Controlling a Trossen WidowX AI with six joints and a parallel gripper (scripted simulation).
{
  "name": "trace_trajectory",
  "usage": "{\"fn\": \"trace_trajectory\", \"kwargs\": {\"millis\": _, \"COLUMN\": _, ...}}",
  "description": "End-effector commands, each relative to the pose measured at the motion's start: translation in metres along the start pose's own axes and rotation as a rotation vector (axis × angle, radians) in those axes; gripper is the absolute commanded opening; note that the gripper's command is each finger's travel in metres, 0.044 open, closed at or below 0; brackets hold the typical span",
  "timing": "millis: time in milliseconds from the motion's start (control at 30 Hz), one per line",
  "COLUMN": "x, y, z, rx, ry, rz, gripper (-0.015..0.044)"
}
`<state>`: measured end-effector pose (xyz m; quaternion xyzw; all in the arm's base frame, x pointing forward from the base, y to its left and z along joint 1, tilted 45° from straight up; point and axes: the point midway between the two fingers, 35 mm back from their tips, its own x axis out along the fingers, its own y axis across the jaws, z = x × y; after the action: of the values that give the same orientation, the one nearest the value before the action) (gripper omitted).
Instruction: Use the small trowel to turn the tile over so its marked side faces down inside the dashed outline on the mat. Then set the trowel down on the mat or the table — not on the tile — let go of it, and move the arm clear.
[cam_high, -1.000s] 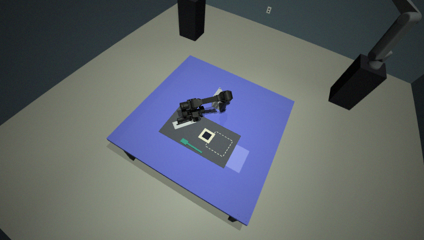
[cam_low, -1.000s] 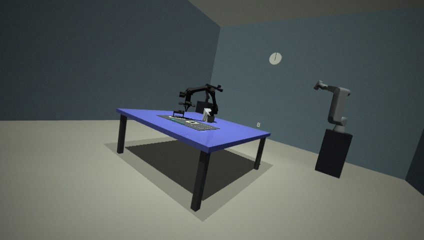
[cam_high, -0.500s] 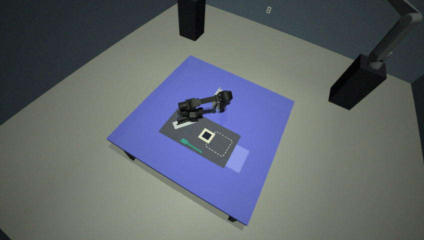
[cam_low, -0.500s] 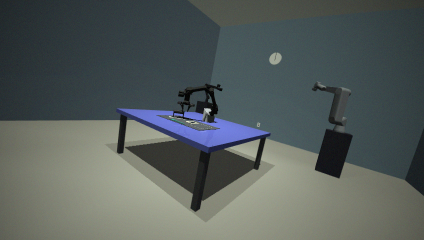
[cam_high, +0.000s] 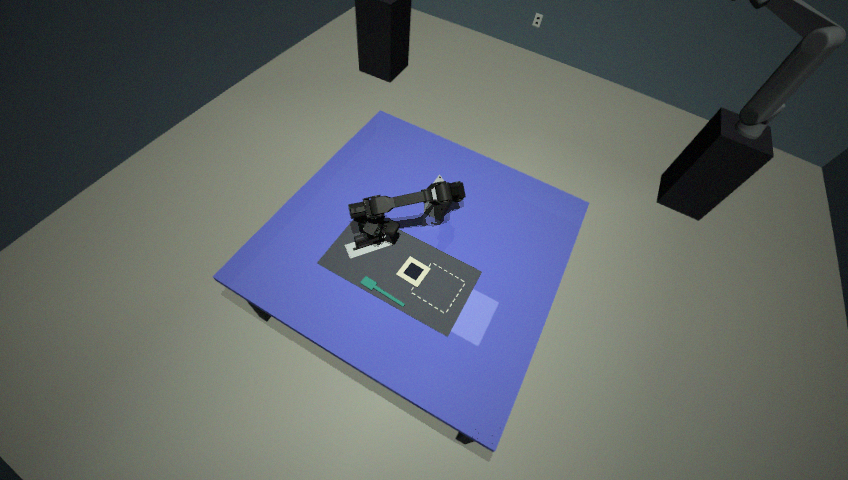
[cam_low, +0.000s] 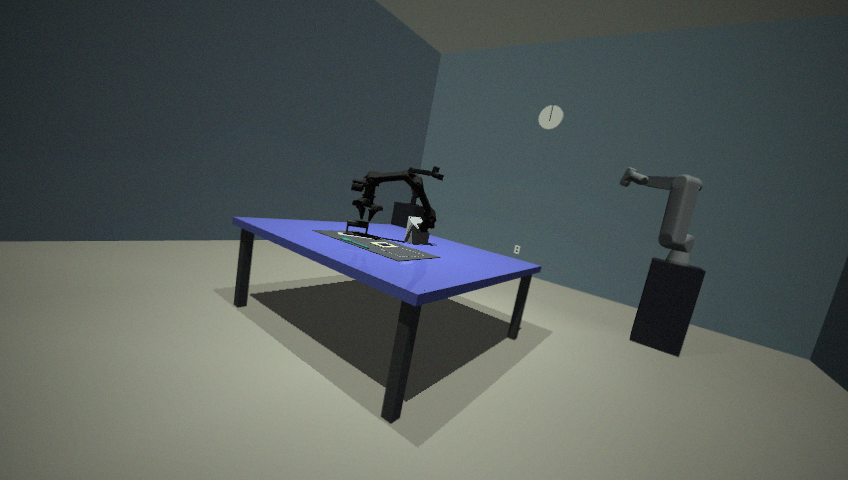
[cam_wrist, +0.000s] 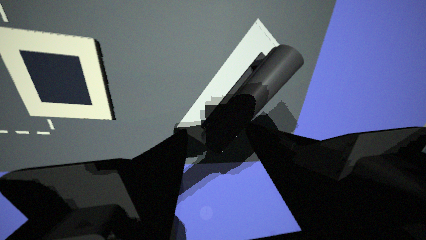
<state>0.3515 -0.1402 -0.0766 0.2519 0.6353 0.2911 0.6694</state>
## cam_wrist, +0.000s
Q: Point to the cream square tile with dark square centre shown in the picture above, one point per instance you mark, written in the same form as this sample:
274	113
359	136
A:
56	75

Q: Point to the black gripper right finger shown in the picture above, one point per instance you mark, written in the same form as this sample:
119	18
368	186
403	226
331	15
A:
310	174

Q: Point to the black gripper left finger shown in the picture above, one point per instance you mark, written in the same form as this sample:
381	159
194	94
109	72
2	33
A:
145	187

